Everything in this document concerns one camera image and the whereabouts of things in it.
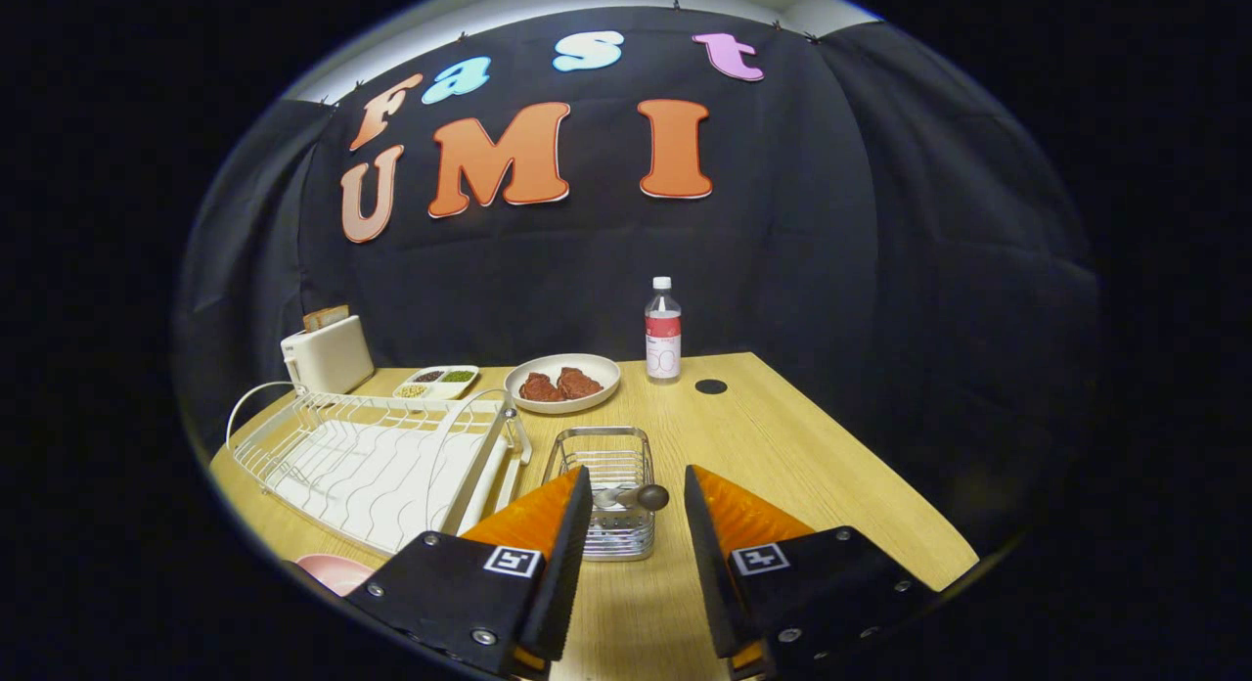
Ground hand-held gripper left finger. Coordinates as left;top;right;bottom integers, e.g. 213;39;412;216
344;466;594;680

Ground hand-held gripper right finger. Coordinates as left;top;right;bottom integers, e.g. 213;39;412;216
684;465;940;680

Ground metal wire basket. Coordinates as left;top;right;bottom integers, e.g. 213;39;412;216
541;427;657;562

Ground metal spoon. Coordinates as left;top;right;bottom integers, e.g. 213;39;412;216
592;484;671;513

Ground white wire dish rack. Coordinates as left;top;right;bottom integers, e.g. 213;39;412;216
227;382;534;557

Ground pink plate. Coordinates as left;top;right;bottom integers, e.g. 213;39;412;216
295;554;378;598

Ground white plate with meat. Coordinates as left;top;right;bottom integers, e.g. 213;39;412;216
505;353;622;415

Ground white divided dish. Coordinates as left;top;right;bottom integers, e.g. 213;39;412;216
393;365;480;401

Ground clear bottle red label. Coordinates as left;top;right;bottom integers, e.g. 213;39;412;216
645;277;683;385

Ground black backdrop cloth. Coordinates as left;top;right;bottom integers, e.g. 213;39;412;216
174;6;1101;525

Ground white toaster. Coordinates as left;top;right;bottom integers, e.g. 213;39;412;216
281;315;376;396

